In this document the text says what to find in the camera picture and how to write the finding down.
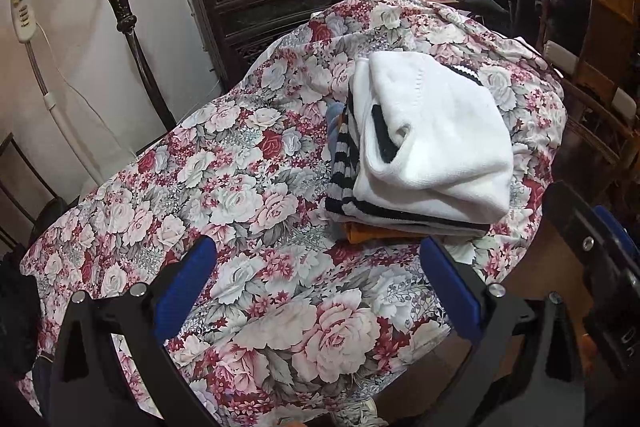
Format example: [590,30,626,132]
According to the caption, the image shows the orange garment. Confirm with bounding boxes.
[345,222,432,244]

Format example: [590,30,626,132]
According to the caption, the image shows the light blue garment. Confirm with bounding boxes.
[326,103,347,152]

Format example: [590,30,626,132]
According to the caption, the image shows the black white striped garment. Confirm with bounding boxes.
[325,99,488,239]

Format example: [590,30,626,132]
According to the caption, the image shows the white fan cable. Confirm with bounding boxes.
[37,22,137,154]

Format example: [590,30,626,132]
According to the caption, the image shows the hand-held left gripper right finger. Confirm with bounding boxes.
[419,236,588,427]

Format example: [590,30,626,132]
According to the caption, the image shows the black metal rack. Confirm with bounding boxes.
[0,132,69,254]

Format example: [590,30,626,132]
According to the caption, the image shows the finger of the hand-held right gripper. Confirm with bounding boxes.
[542,181,608,303]
[594,205,640,260]

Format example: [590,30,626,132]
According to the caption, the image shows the white standing fan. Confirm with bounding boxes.
[0,0,103,196]

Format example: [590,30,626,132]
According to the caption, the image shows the white black-trimmed v-neck sweater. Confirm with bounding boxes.
[352,52,516,220]

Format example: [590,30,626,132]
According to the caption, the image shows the wooden chair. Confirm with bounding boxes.
[537,0,640,208]

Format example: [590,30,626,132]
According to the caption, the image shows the floral bed sheet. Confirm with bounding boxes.
[17,0,568,427]

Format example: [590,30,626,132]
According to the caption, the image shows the black fluffy garment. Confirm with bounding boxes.
[0,252,44,379]

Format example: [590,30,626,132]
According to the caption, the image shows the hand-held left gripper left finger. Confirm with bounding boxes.
[47,235,219,427]

